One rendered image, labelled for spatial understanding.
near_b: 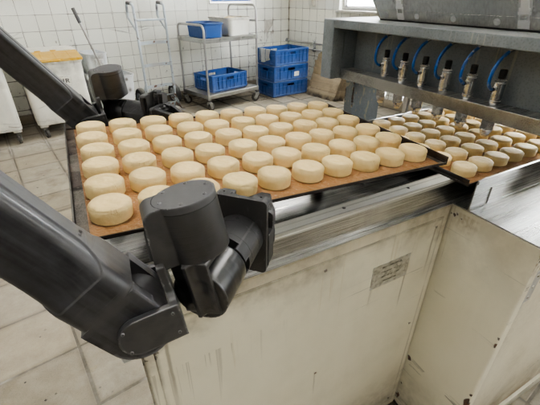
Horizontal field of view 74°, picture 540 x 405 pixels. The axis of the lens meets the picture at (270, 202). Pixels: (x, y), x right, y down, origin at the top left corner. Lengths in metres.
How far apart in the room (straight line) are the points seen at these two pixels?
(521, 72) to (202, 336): 0.77
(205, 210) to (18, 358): 1.57
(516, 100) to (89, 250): 0.80
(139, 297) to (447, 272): 0.78
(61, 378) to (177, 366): 1.04
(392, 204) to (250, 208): 0.40
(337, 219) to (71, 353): 1.34
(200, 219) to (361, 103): 1.01
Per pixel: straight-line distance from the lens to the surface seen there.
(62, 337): 1.82
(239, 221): 0.40
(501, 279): 0.90
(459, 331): 1.03
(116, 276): 0.32
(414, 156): 0.69
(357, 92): 1.24
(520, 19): 0.88
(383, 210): 0.74
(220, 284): 0.34
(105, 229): 0.46
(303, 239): 0.63
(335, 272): 0.72
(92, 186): 0.52
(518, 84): 0.88
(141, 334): 0.34
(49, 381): 1.69
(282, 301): 0.68
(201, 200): 0.30
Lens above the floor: 1.24
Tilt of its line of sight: 30 degrees down
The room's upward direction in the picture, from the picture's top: straight up
